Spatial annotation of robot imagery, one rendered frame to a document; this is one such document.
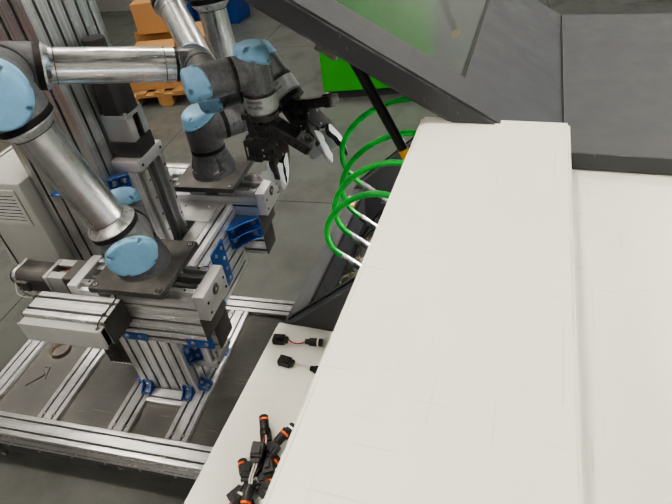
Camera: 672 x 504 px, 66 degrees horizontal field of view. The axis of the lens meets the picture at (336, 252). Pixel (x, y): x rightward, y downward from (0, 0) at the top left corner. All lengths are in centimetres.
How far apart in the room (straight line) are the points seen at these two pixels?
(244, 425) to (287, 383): 13
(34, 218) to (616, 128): 153
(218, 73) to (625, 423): 95
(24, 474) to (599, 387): 236
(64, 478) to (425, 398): 219
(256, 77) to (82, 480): 183
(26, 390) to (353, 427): 227
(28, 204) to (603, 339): 154
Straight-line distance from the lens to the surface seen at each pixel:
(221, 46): 174
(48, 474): 259
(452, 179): 71
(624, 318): 67
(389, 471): 42
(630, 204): 85
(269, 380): 121
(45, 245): 185
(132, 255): 127
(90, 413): 239
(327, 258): 152
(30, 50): 126
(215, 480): 111
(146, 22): 582
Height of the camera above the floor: 193
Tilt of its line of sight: 39 degrees down
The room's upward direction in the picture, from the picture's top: 7 degrees counter-clockwise
